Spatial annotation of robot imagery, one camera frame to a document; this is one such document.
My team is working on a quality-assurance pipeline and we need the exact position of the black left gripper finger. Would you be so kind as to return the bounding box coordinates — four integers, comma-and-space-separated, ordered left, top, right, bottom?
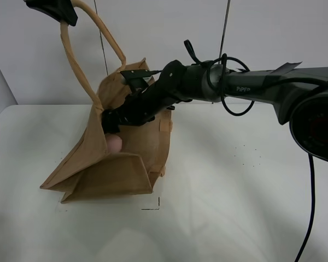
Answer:
24, 0, 78, 26

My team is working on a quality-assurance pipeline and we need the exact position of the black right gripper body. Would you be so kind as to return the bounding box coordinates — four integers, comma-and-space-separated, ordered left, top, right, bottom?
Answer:
117, 60, 192, 126

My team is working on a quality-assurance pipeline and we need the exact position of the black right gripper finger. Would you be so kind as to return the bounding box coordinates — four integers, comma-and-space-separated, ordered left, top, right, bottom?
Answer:
102, 109, 122, 134

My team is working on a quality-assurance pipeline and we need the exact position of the pink peach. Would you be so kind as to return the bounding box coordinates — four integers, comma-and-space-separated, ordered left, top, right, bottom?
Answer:
106, 134, 122, 153

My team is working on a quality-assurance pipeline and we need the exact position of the brown linen tote bag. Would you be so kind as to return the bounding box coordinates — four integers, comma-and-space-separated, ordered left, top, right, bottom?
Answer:
39, 0, 173, 204

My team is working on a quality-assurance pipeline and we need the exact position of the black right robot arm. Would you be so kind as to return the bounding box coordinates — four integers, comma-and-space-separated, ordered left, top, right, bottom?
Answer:
102, 60, 328, 162

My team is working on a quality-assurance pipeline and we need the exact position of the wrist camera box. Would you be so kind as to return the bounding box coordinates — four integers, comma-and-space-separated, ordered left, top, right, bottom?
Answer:
120, 69, 161, 93

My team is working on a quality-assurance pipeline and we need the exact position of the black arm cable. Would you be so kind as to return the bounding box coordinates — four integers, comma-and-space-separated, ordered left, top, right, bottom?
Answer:
183, 39, 328, 262

